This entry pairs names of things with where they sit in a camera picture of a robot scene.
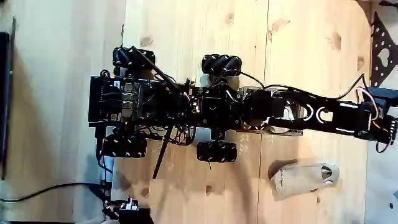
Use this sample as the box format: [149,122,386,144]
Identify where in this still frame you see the black leader arm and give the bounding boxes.
[101,180,154,224]

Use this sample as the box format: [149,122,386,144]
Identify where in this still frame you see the black perforated sheet with heart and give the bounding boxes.
[369,11,398,88]

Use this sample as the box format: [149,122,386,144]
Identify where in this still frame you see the black mecanum wheel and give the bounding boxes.
[201,54,243,77]
[101,133,148,159]
[195,140,238,164]
[112,46,156,70]

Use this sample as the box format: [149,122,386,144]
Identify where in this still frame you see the black diagonal rod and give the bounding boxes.
[128,45,180,91]

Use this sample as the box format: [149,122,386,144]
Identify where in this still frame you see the black flat panel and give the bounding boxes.
[0,17,17,181]

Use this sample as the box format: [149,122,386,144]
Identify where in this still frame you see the black oval camera box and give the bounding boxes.
[368,86,398,107]

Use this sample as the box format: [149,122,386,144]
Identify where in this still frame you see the black power cable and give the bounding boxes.
[0,182,104,203]

